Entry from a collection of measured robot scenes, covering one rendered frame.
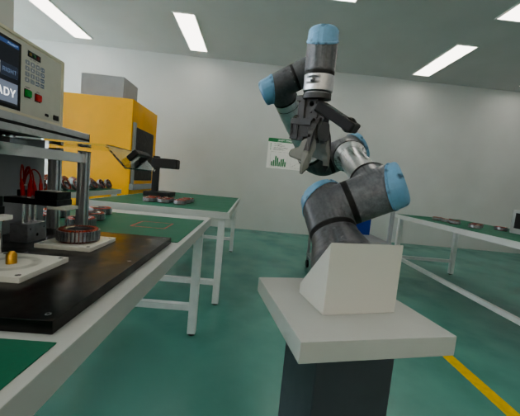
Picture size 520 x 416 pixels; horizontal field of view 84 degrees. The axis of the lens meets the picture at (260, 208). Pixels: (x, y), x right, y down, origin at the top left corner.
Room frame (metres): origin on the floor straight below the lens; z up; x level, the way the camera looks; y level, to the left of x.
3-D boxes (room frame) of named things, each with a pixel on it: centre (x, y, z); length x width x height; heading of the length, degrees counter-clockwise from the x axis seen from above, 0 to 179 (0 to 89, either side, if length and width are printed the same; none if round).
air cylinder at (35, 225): (0.84, 0.67, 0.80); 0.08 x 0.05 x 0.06; 2
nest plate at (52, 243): (0.85, 0.53, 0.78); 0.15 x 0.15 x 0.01; 2
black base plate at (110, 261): (0.73, 0.54, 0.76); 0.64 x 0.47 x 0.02; 2
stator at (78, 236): (0.85, 0.53, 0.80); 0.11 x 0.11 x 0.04
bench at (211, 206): (3.09, 0.81, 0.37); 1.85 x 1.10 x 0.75; 2
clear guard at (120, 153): (0.90, 0.54, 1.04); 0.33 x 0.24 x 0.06; 92
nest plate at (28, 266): (0.61, 0.52, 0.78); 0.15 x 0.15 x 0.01; 2
